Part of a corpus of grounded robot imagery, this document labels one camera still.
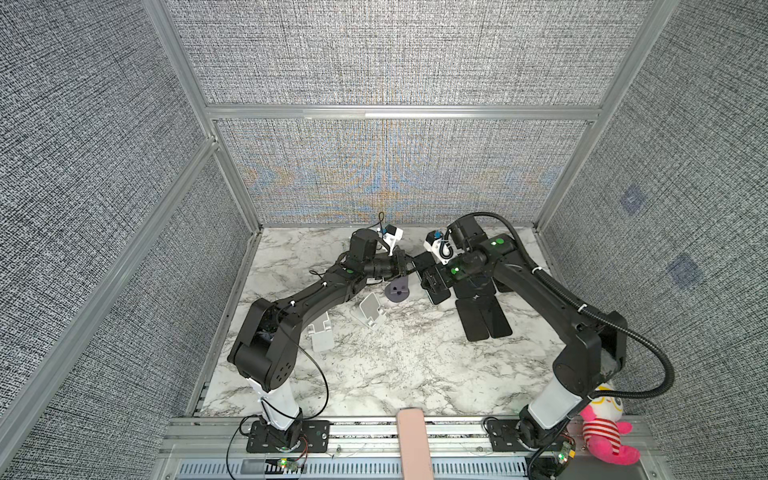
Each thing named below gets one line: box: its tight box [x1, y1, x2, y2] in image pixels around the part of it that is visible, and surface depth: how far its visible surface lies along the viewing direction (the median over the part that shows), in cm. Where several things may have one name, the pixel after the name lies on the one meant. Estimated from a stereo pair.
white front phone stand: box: [350, 292, 387, 330], surface depth 90 cm
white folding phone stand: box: [307, 311, 334, 353], surface depth 89 cm
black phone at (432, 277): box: [412, 251, 451, 305], surface depth 75 cm
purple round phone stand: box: [384, 276, 410, 303], surface depth 97 cm
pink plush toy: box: [580, 384, 640, 465], surface depth 71 cm
